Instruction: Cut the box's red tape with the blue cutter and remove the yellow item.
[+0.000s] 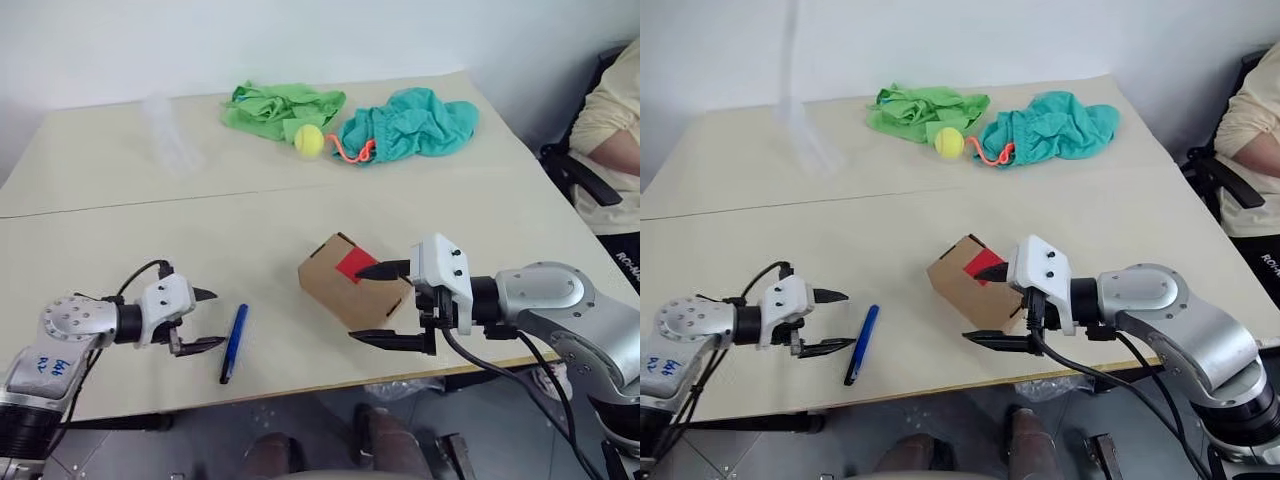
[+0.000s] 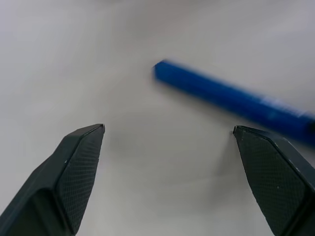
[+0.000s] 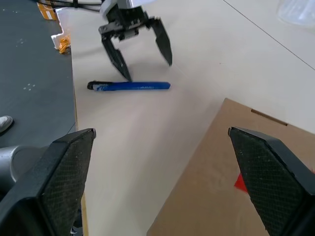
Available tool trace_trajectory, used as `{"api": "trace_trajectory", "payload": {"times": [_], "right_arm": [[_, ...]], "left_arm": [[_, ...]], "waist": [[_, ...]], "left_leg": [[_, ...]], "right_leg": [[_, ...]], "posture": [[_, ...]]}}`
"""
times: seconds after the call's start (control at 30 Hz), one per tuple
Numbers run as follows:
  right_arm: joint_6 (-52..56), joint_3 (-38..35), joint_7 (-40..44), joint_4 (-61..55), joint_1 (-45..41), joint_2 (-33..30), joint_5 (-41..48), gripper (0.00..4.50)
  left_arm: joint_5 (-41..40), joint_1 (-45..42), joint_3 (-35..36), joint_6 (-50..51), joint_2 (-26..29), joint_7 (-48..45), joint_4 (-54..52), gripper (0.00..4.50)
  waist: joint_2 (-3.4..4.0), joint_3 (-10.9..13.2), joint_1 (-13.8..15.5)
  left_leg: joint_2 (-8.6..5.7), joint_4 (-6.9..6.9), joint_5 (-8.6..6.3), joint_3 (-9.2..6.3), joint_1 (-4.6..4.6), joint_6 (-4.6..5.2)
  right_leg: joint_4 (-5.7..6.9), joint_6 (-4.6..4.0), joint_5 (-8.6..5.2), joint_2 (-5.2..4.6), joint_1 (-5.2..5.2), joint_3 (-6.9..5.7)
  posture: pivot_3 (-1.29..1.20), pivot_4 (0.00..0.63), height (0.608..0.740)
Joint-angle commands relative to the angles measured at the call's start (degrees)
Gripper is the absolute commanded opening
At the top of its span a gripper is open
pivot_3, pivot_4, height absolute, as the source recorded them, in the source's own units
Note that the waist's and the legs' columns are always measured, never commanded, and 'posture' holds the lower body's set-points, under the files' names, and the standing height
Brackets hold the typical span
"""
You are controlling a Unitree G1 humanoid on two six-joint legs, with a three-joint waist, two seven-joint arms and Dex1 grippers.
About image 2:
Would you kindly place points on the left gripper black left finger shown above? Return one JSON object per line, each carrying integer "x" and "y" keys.
{"x": 54, "y": 182}

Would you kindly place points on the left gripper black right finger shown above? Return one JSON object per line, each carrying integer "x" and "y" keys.
{"x": 280, "y": 177}

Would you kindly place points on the blue pen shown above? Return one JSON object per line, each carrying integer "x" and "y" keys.
{"x": 221, "y": 91}

